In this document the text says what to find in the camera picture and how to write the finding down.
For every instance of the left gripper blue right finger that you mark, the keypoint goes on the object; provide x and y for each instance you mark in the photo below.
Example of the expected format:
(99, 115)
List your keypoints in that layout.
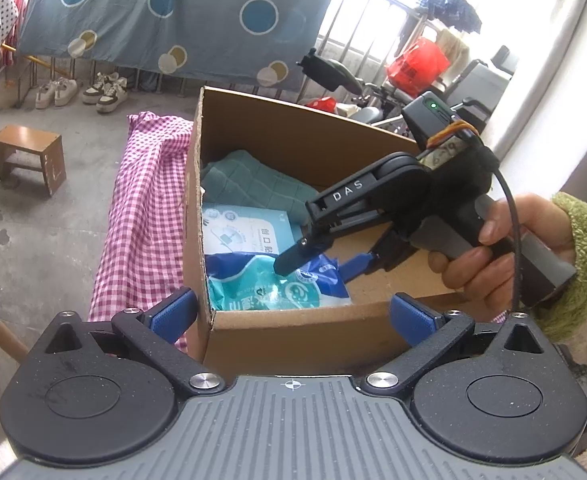
(413, 320)

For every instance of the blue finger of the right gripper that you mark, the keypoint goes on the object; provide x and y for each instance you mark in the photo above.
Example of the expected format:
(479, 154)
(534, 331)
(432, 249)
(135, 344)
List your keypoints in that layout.
(356, 266)
(302, 252)

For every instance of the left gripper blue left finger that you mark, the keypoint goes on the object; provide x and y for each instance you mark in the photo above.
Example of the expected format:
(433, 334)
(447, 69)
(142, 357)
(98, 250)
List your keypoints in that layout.
(171, 318)

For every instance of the wet wipes pack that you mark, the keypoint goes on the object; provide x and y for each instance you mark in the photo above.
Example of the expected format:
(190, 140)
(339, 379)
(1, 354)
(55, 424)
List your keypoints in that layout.
(240, 281)

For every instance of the blue bandage box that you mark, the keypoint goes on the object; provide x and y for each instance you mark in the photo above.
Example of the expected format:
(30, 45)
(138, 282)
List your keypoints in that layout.
(247, 229)

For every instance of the teal waffle cloth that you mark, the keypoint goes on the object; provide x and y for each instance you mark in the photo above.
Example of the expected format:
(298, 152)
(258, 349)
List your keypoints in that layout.
(240, 179)

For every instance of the green fleece sleeve forearm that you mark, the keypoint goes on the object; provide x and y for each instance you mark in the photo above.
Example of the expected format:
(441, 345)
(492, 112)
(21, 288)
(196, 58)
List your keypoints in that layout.
(583, 269)

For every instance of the pink checkered tablecloth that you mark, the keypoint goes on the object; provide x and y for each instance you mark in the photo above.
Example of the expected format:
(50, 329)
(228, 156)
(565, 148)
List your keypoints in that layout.
(141, 260)

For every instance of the wheelchair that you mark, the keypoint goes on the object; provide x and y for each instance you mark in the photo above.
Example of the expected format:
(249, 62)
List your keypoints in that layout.
(474, 93)

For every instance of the red plastic bag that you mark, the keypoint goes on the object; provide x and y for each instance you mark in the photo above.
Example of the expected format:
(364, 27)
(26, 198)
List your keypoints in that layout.
(416, 68)

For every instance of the beige hanging towel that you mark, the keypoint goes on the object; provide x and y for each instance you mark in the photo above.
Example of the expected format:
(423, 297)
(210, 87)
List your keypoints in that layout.
(454, 49)

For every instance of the red bag on floor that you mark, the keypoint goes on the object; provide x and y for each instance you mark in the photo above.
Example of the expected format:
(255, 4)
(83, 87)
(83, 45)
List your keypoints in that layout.
(326, 104)

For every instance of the dark blue hanging clothes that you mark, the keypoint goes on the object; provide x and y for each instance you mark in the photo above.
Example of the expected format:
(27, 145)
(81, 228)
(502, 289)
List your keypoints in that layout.
(459, 14)

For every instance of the small wooden stool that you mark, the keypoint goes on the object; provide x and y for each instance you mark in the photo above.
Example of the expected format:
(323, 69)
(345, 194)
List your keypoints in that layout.
(30, 149)

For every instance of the blue patterned hanging sheet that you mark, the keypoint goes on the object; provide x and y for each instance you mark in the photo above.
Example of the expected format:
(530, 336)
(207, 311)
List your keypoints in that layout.
(252, 42)

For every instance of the black white sneaker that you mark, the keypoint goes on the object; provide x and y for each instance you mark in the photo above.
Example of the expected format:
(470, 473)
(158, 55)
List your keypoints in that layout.
(113, 97)
(96, 90)

